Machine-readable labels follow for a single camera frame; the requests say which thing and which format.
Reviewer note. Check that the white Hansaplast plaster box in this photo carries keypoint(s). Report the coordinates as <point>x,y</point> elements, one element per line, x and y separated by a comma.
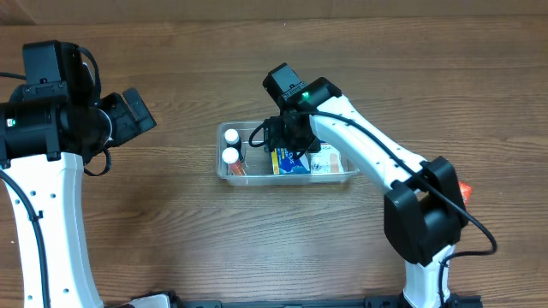
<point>326,161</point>

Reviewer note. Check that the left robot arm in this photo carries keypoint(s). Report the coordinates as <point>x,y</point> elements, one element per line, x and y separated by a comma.
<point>53,125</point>

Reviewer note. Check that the blue VapoDrops box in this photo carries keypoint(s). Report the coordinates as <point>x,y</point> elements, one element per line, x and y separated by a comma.
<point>285,162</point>

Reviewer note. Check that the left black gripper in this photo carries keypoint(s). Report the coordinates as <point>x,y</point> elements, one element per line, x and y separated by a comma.
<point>124,118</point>

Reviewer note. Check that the orange Redoxon tube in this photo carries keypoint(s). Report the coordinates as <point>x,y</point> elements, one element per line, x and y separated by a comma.
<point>231,157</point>

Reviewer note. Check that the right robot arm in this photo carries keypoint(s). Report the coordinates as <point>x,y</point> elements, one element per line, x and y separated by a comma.
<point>422,199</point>

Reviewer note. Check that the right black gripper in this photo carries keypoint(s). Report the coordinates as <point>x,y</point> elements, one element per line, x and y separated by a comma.
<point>271,132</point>

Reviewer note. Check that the red medicine box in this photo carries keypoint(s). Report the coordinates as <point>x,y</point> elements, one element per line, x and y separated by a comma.
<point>466,191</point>

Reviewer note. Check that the clear plastic container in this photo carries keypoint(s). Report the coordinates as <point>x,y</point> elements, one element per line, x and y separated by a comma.
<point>257,163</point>

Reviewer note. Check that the dark bottle white cap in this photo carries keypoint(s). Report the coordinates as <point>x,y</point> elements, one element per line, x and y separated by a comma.
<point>233,139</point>

